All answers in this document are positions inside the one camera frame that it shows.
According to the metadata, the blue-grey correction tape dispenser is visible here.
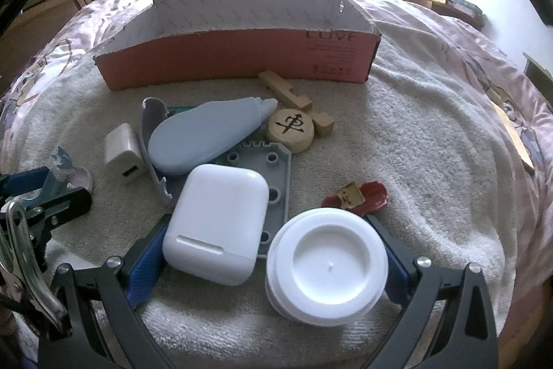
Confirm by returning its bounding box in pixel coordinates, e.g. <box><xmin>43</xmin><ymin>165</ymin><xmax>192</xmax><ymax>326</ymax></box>
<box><xmin>148</xmin><ymin>96</ymin><xmax>278</xmax><ymax>176</ymax></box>

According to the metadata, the teal flat box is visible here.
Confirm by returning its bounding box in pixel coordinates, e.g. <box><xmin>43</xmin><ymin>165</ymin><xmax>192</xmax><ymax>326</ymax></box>
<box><xmin>451</xmin><ymin>0</ymin><xmax>483</xmax><ymax>14</ymax></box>

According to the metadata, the red cardboard box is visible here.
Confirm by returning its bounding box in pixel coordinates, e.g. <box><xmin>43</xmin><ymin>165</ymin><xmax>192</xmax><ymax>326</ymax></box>
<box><xmin>93</xmin><ymin>0</ymin><xmax>383</xmax><ymax>92</ymax></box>

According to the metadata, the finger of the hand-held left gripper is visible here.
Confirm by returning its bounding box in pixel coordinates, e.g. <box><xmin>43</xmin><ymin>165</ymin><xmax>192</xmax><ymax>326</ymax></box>
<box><xmin>9</xmin><ymin>186</ymin><xmax>94</xmax><ymax>267</ymax></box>
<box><xmin>0</xmin><ymin>167</ymin><xmax>58</xmax><ymax>206</ymax></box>

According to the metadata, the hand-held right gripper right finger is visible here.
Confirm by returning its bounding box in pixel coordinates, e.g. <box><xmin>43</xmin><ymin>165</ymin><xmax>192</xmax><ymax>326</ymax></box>
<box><xmin>368</xmin><ymin>217</ymin><xmax>500</xmax><ymax>369</ymax></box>

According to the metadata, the wooden puzzle piece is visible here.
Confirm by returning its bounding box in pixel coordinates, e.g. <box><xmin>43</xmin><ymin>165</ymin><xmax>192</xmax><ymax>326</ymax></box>
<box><xmin>258</xmin><ymin>69</ymin><xmax>335</xmax><ymax>136</ymax></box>

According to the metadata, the small blue white figurine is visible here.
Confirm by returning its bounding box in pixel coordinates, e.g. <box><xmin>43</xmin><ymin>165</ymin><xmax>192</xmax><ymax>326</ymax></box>
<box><xmin>48</xmin><ymin>146</ymin><xmax>94</xmax><ymax>197</ymax></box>

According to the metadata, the grey curved plastic cap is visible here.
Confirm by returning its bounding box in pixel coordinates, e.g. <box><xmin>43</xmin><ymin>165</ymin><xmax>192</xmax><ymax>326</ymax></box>
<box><xmin>140</xmin><ymin>98</ymin><xmax>174</xmax><ymax>207</ymax></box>

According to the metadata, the pink printed quilt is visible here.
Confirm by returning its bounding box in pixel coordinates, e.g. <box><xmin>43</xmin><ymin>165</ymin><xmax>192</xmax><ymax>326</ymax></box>
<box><xmin>0</xmin><ymin>0</ymin><xmax>553</xmax><ymax>279</ymax></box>

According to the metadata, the light wooden shelf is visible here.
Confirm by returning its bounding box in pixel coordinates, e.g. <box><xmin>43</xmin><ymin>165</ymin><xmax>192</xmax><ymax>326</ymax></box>
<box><xmin>522</xmin><ymin>51</ymin><xmax>553</xmax><ymax>93</ymax></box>

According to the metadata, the small red toy figure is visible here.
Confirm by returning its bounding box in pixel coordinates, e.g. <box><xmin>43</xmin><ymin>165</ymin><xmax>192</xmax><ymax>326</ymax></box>
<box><xmin>320</xmin><ymin>180</ymin><xmax>390</xmax><ymax>218</ymax></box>

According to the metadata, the white earbud case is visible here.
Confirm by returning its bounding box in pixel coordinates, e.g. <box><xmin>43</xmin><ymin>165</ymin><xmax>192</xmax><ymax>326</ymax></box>
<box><xmin>162</xmin><ymin>164</ymin><xmax>269</xmax><ymax>287</ymax></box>

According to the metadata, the metal spring clip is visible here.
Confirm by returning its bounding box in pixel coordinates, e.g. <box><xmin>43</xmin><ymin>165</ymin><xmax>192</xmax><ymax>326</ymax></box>
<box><xmin>0</xmin><ymin>200</ymin><xmax>70</xmax><ymax>335</ymax></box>

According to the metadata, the grey toy building plate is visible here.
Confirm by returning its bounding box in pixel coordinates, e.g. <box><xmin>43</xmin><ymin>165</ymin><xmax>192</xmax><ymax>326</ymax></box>
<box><xmin>166</xmin><ymin>142</ymin><xmax>293</xmax><ymax>261</ymax></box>

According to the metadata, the round wooden chess piece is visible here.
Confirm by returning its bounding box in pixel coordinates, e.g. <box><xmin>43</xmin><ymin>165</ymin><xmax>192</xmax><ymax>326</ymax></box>
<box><xmin>266</xmin><ymin>108</ymin><xmax>313</xmax><ymax>154</ymax></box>

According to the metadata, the white towel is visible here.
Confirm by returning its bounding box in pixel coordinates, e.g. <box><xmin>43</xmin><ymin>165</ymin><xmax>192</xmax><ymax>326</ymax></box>
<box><xmin>0</xmin><ymin>45</ymin><xmax>543</xmax><ymax>369</ymax></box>

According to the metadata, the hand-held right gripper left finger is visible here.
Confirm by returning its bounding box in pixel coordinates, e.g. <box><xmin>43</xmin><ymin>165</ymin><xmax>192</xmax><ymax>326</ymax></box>
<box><xmin>38</xmin><ymin>215</ymin><xmax>174</xmax><ymax>369</ymax></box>

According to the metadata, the white charger plug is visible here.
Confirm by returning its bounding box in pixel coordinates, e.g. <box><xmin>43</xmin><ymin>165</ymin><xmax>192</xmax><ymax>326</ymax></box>
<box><xmin>104</xmin><ymin>123</ymin><xmax>146</xmax><ymax>185</ymax></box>

